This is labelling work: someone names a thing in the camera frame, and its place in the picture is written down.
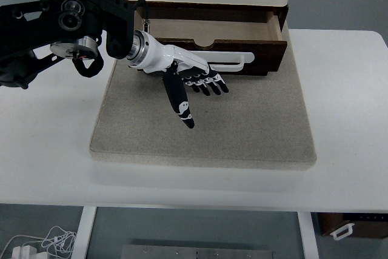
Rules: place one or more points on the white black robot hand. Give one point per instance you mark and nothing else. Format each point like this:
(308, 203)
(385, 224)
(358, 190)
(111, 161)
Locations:
(150, 56)

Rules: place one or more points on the white drawer handle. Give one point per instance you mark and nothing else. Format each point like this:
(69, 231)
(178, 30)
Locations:
(226, 61)

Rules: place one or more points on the dark wooden drawer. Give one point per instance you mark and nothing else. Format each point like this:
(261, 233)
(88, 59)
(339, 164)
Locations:
(265, 41)

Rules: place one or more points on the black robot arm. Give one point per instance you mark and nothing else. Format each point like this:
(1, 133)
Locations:
(37, 35)

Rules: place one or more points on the brown drawer box on floor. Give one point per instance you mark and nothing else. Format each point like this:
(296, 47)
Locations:
(367, 225)

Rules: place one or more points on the beige fabric mat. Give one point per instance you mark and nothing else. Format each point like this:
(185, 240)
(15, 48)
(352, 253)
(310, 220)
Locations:
(261, 123)

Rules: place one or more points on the white table leg right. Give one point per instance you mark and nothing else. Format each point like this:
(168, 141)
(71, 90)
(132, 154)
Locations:
(307, 231)

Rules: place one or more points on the white table leg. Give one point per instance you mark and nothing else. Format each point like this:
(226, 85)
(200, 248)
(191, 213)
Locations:
(84, 232)
(307, 231)

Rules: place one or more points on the white table leg left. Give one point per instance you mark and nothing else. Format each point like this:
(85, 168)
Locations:
(84, 232)

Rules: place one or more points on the white power adapter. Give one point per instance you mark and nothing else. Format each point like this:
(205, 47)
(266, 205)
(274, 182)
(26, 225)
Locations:
(24, 252)

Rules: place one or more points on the white handle on floor box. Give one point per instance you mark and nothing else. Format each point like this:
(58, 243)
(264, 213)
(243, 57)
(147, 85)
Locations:
(342, 232)

